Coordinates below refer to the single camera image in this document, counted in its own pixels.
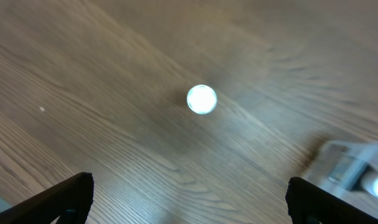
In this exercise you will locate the dark bottle white cap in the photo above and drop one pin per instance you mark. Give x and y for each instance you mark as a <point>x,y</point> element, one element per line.
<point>201,99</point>

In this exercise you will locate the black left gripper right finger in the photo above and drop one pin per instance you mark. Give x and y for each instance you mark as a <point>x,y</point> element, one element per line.
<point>309,204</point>

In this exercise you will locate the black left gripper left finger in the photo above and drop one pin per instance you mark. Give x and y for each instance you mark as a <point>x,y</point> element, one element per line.
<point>68,202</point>

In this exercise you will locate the clear plastic container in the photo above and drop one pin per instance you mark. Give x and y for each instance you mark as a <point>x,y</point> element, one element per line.
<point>341,167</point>

